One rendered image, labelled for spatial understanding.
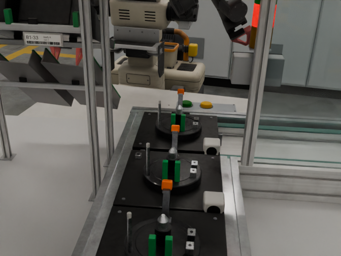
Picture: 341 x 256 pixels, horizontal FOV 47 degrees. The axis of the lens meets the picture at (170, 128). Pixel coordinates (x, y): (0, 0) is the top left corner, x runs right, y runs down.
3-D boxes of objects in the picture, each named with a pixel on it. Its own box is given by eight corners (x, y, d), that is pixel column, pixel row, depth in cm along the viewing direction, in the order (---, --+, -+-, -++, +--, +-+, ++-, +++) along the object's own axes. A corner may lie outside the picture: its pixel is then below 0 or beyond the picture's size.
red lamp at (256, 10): (250, 23, 93) (252, 1, 91) (271, 24, 93) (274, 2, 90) (252, 27, 88) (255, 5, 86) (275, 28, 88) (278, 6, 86)
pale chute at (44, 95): (35, 101, 129) (39, 89, 130) (71, 106, 126) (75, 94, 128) (-16, 59, 103) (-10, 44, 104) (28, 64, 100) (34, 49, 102)
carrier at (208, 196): (131, 156, 107) (130, 114, 101) (219, 161, 105) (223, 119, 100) (112, 212, 85) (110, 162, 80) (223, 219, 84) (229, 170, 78)
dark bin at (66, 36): (73, 45, 118) (76, 21, 117) (113, 50, 115) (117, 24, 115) (18, 21, 90) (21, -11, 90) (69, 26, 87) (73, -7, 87)
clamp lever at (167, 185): (160, 217, 77) (162, 179, 76) (170, 217, 77) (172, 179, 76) (159, 222, 73) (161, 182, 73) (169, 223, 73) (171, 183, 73)
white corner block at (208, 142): (202, 149, 111) (203, 136, 109) (218, 150, 111) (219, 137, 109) (202, 157, 107) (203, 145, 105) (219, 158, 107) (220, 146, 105)
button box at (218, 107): (176, 116, 143) (176, 100, 140) (234, 119, 142) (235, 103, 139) (174, 124, 137) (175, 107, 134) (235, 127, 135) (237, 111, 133)
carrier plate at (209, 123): (144, 117, 130) (144, 110, 129) (216, 121, 128) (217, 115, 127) (132, 153, 108) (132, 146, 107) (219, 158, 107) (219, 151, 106)
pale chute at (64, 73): (79, 104, 128) (83, 92, 130) (117, 109, 125) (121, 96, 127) (39, 62, 102) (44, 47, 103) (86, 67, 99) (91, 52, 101)
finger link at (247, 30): (252, 28, 124) (242, 9, 116) (260, 43, 120) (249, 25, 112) (233, 39, 126) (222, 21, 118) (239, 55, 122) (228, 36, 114)
